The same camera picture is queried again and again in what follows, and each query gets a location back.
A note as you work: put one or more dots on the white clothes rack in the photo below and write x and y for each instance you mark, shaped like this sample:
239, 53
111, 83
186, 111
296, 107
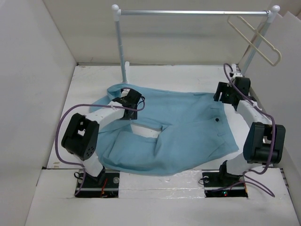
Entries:
269, 14

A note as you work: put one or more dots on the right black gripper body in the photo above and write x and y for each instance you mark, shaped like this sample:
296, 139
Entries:
227, 92

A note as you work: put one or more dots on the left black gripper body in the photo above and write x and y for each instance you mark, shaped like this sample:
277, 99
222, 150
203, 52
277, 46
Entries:
132, 117

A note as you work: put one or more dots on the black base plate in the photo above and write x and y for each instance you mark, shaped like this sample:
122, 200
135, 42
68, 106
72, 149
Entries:
216, 186
107, 187

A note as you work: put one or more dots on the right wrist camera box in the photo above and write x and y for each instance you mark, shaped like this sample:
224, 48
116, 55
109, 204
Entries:
233, 75

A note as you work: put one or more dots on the light blue trousers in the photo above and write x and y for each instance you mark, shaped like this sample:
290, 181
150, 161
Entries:
193, 130

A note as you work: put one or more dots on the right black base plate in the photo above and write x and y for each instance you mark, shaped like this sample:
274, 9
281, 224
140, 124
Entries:
216, 186

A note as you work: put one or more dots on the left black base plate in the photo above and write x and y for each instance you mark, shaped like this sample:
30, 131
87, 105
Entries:
107, 187

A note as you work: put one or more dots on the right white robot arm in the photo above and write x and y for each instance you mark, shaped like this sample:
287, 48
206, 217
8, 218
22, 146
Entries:
265, 140

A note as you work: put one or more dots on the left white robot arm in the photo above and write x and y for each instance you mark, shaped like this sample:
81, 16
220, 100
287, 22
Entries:
80, 137

